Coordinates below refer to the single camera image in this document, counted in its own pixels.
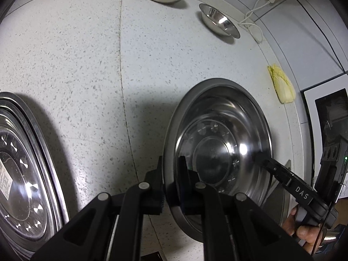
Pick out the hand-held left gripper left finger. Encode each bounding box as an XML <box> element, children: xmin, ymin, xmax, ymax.
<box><xmin>31</xmin><ymin>156</ymin><xmax>164</xmax><ymax>261</ymax></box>

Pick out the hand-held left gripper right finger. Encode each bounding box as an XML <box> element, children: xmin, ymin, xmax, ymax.
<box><xmin>178</xmin><ymin>156</ymin><xmax>314</xmax><ymax>261</ymax></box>

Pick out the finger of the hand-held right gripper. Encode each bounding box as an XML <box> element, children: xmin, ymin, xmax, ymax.
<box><xmin>254</xmin><ymin>152</ymin><xmax>299</xmax><ymax>189</ymax></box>

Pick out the large steel bowl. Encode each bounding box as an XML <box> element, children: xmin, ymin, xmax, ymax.
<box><xmin>162</xmin><ymin>78</ymin><xmax>274</xmax><ymax>244</ymax></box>

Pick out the large labelled steel plate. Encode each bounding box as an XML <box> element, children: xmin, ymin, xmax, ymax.
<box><xmin>0</xmin><ymin>92</ymin><xmax>70</xmax><ymax>254</ymax></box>

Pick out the plain steel plate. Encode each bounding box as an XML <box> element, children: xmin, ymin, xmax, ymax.
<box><xmin>0</xmin><ymin>96</ymin><xmax>64</xmax><ymax>252</ymax></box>

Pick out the small labelled steel plate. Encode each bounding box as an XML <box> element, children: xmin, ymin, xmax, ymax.
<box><xmin>0</xmin><ymin>100</ymin><xmax>56</xmax><ymax>251</ymax></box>

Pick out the small steel bowl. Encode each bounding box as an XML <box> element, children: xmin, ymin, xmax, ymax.
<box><xmin>198</xmin><ymin>3</ymin><xmax>241</xmax><ymax>39</ymax></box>

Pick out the person's right hand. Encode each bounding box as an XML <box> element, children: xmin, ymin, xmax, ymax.
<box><xmin>282</xmin><ymin>206</ymin><xmax>327</xmax><ymax>254</ymax></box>

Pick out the white microwave oven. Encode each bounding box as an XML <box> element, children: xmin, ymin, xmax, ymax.
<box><xmin>303</xmin><ymin>80</ymin><xmax>348</xmax><ymax>188</ymax></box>

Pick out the napa cabbage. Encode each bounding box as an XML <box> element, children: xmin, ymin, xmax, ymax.
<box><xmin>268</xmin><ymin>64</ymin><xmax>297</xmax><ymax>104</ymax></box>

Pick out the black power cable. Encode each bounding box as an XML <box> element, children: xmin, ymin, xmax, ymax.
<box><xmin>283</xmin><ymin>0</ymin><xmax>348</xmax><ymax>74</ymax></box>

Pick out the white power cable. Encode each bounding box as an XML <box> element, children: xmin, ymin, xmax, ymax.
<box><xmin>239</xmin><ymin>0</ymin><xmax>276</xmax><ymax>43</ymax></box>

